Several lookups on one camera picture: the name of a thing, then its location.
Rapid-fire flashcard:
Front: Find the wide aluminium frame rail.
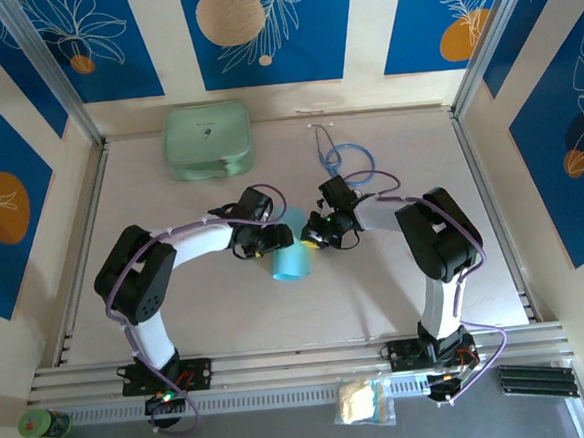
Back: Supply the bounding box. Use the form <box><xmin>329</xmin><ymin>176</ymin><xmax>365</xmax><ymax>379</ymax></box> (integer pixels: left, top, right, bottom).
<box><xmin>24</xmin><ymin>320</ymin><xmax>578</xmax><ymax>405</ymax></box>

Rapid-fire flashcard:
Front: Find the aluminium corner post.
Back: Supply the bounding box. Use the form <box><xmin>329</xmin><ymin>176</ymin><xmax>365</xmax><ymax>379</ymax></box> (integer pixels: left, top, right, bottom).
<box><xmin>444</xmin><ymin>0</ymin><xmax>551</xmax><ymax>119</ymax></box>
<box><xmin>0</xmin><ymin>0</ymin><xmax>106</xmax><ymax>153</ymax></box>

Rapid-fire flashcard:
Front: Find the blue stethoscope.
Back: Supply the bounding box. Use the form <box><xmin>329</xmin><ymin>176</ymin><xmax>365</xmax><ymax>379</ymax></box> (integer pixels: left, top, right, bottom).
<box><xmin>306</xmin><ymin>117</ymin><xmax>379</xmax><ymax>192</ymax></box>

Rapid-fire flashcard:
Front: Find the clear bag with yellow contents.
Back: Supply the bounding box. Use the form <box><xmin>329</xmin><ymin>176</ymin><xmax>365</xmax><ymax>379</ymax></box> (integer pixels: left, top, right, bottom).
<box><xmin>331</xmin><ymin>375</ymin><xmax>399</xmax><ymax>430</ymax></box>

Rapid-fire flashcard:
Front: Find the black controller board with wires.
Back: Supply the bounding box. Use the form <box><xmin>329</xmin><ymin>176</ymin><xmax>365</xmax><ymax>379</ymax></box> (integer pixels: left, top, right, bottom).
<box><xmin>425</xmin><ymin>364</ymin><xmax>481</xmax><ymax>407</ymax></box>
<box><xmin>142</xmin><ymin>390</ymin><xmax>188</xmax><ymax>432</ymax></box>

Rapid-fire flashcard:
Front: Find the aluminium table side rail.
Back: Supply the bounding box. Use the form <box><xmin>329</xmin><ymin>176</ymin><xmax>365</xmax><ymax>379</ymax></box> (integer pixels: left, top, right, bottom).
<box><xmin>449</xmin><ymin>105</ymin><xmax>539</xmax><ymax>329</ymax></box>
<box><xmin>35</xmin><ymin>141</ymin><xmax>126</xmax><ymax>368</ymax></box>

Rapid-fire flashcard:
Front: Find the slotted grey cable duct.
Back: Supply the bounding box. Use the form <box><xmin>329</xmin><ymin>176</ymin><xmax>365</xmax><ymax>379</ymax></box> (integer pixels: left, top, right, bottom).
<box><xmin>63</xmin><ymin>368</ymin><xmax>504</xmax><ymax>427</ymax></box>

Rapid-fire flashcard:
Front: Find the black ribbed block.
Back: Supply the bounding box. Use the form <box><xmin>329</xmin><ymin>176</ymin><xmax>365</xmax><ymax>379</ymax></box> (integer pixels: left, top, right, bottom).
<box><xmin>496</xmin><ymin>358</ymin><xmax>581</xmax><ymax>404</ymax></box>

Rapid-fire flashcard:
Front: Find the light blue paper sheet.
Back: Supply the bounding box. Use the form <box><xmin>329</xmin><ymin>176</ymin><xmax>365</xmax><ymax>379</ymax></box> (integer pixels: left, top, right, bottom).
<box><xmin>265</xmin><ymin>205</ymin><xmax>313</xmax><ymax>286</ymax></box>

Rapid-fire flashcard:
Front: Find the green can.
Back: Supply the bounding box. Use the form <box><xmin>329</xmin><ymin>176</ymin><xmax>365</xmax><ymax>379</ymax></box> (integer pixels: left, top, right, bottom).
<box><xmin>17</xmin><ymin>407</ymin><xmax>73</xmax><ymax>438</ymax></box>

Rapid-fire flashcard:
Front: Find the mint green zipper pouch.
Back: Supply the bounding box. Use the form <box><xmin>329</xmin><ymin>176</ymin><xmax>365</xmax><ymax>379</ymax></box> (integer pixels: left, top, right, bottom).
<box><xmin>159</xmin><ymin>99</ymin><xmax>256</xmax><ymax>184</ymax></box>

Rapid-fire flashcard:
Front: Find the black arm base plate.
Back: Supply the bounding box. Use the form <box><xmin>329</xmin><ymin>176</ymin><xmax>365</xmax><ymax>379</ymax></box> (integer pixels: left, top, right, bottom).
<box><xmin>117</xmin><ymin>355</ymin><xmax>216</xmax><ymax>398</ymax></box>
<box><xmin>380</xmin><ymin>333</ymin><xmax>482</xmax><ymax>374</ymax></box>

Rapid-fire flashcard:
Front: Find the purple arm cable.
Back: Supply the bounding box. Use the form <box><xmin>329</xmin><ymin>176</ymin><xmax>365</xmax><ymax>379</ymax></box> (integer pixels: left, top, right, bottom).
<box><xmin>98</xmin><ymin>181</ymin><xmax>304</xmax><ymax>438</ymax></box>
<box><xmin>341</xmin><ymin>161</ymin><xmax>514</xmax><ymax>411</ymax></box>

